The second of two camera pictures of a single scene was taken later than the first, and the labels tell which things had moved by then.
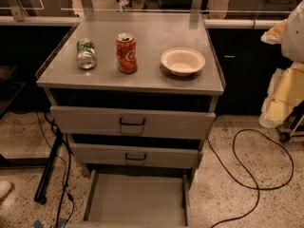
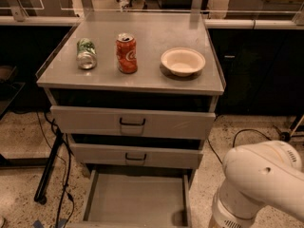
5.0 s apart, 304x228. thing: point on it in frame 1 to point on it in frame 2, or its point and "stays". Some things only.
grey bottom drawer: (137, 200) stays
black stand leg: (40, 197) stays
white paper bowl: (182, 62) stays
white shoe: (6, 187) to (2, 218)
